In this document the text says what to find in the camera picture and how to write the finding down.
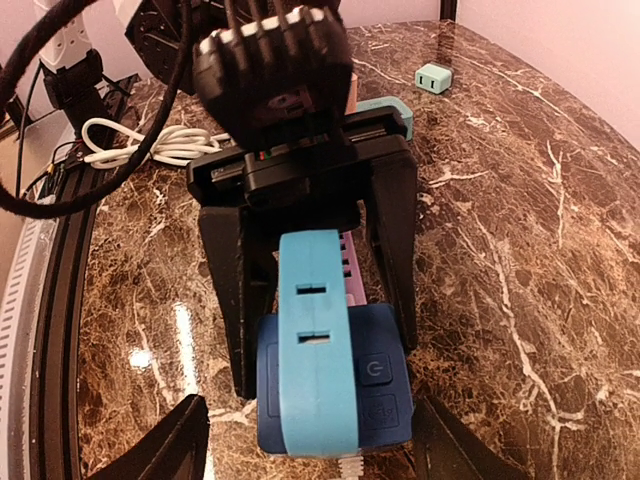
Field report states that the blue small charger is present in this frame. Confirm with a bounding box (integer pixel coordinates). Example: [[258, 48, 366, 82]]
[[278, 230, 359, 457]]

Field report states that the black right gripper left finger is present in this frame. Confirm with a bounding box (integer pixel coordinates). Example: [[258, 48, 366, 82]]
[[90, 394, 209, 479]]

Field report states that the black front rail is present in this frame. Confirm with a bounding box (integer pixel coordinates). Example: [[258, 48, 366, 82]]
[[26, 205, 97, 479]]

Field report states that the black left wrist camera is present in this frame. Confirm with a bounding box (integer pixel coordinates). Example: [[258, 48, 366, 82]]
[[193, 1, 353, 151]]

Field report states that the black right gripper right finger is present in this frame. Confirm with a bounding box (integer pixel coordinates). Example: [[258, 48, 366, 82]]
[[413, 395, 529, 479]]

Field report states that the teal small charger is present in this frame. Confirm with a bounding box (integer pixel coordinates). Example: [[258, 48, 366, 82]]
[[414, 63, 453, 95]]

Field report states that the pink USB charger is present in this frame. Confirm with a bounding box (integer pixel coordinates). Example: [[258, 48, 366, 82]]
[[345, 73, 358, 114]]

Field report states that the teal power strip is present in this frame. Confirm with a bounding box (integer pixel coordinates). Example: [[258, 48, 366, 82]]
[[355, 97, 415, 144]]

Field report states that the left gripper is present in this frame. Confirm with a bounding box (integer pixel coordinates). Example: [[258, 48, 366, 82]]
[[187, 107, 417, 399]]

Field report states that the purple power strip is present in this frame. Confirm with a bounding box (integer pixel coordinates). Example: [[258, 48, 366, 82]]
[[340, 232, 367, 307]]

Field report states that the dark blue cube adapter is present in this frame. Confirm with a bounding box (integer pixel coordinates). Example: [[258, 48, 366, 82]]
[[257, 304, 414, 454]]

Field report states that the white slotted cable duct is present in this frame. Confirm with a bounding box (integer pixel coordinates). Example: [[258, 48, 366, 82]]
[[0, 219, 56, 421]]

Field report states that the black frame post right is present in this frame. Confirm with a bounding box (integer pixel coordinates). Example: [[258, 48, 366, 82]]
[[439, 0, 458, 22]]

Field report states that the white power strip cord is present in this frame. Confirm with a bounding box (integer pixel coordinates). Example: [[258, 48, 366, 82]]
[[81, 117, 231, 169]]

